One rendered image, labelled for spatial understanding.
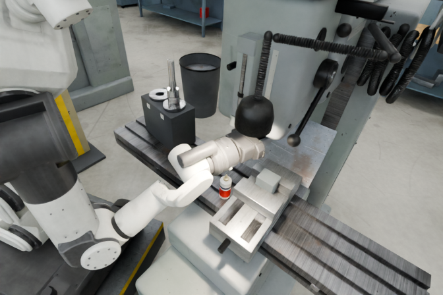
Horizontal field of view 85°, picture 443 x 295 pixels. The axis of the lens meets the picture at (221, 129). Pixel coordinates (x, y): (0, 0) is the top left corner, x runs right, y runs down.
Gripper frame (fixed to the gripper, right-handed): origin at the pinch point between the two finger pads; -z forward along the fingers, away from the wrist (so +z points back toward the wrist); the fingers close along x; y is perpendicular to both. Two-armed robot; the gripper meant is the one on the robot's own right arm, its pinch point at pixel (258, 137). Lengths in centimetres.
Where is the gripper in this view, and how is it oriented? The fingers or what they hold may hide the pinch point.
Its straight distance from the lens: 73.1
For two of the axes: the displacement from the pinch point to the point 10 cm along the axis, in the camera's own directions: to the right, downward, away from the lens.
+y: -0.6, 7.8, 6.2
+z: -8.0, 3.3, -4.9
